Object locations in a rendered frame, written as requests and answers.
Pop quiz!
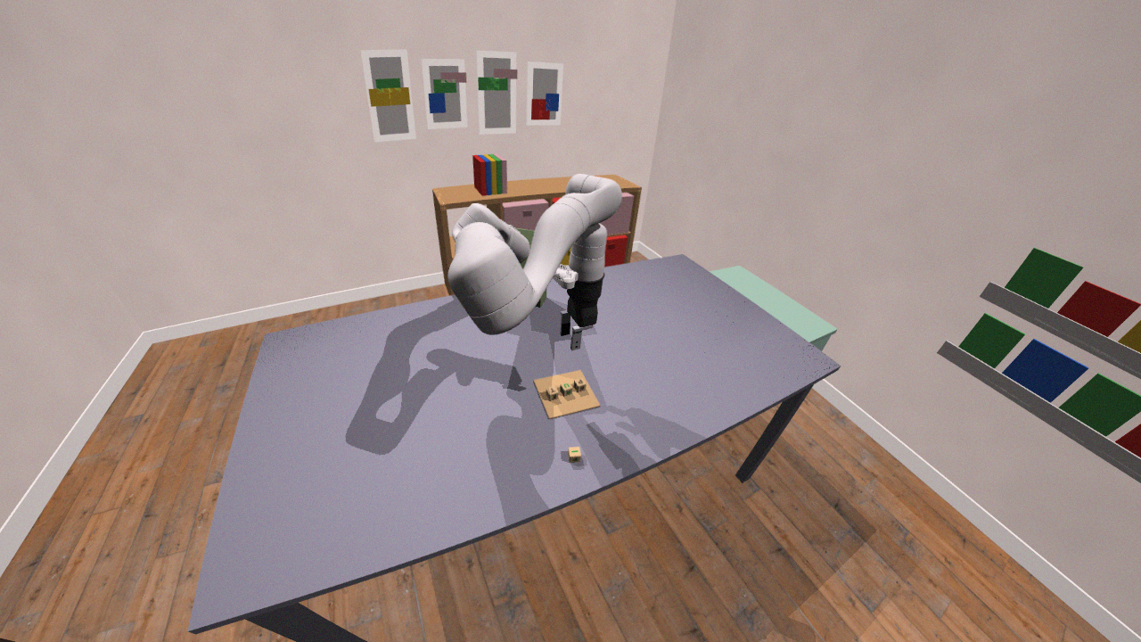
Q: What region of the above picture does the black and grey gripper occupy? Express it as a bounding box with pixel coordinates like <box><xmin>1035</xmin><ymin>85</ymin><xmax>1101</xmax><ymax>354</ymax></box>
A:
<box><xmin>553</xmin><ymin>252</ymin><xmax>605</xmax><ymax>350</ymax></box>

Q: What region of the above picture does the tan square mat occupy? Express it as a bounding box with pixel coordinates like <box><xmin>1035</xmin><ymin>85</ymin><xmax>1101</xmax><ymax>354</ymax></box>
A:
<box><xmin>534</xmin><ymin>369</ymin><xmax>600</xmax><ymax>418</ymax></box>

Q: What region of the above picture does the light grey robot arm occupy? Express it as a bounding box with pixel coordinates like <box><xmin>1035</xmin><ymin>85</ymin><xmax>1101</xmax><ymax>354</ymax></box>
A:
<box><xmin>447</xmin><ymin>174</ymin><xmax>622</xmax><ymax>335</ymax></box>

